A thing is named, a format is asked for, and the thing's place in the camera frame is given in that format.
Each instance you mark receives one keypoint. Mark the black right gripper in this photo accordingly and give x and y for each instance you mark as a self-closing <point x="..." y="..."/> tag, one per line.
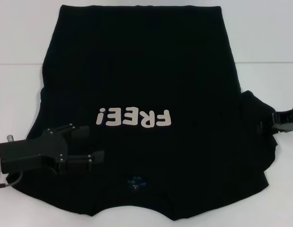
<point x="290" y="120"/>

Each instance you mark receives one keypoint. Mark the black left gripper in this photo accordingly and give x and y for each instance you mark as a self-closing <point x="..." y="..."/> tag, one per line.
<point x="30" y="149"/>

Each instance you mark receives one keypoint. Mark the black shirt with FREE print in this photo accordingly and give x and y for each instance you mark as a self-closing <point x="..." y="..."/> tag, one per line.
<point x="136" y="71"/>

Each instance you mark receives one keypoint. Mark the small silver connector plug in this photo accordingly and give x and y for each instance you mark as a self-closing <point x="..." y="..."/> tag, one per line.
<point x="10" y="138"/>

